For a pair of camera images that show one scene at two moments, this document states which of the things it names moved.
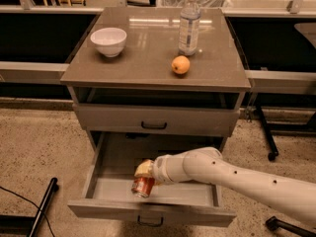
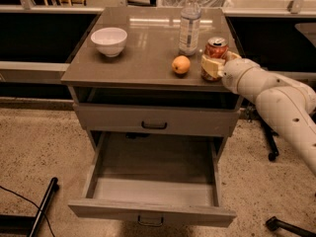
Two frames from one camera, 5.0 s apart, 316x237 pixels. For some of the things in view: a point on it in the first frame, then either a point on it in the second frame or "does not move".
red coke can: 142,186 -> 217,47
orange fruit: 181,64 does not move
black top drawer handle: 153,126 does not move
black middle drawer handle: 152,224 does not move
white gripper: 160,170 -> 237,75
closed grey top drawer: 162,119 does not move
